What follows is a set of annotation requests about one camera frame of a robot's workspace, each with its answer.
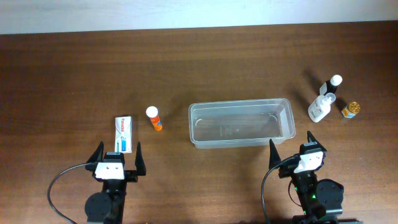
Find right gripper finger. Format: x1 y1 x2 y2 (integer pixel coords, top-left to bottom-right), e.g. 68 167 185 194
307 131 317 144
269 139 282 170

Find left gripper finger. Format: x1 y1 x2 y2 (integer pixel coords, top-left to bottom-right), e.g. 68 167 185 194
87 141 104 163
134 142 146 176

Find white plastic bottle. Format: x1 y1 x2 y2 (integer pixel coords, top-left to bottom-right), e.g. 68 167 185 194
308 93 336 123

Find white Panadol box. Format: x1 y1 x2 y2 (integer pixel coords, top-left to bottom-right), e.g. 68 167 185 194
114 116 132 153

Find small jar gold lid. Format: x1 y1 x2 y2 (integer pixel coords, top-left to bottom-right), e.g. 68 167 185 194
341 101 361 118

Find dark bottle white cap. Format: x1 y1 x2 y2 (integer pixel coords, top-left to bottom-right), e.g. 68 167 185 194
319 75 343 95

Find orange tube white cap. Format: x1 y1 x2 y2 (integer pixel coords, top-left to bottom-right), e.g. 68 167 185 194
146 106 163 131

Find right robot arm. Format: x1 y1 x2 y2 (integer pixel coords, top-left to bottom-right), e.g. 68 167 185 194
267 131 344 224

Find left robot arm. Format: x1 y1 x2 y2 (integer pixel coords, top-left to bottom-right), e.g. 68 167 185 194
85 142 146 223

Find clear plastic container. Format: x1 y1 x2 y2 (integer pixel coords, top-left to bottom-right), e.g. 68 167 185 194
188 98 296 149

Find right black cable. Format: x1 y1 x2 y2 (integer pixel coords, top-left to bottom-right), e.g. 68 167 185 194
261 157 301 224

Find black cable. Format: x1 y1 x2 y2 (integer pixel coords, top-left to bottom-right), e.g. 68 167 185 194
261 157 301 224
47 162 94 224

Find left black cable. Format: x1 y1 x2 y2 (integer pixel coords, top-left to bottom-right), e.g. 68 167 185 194
47 162 94 224

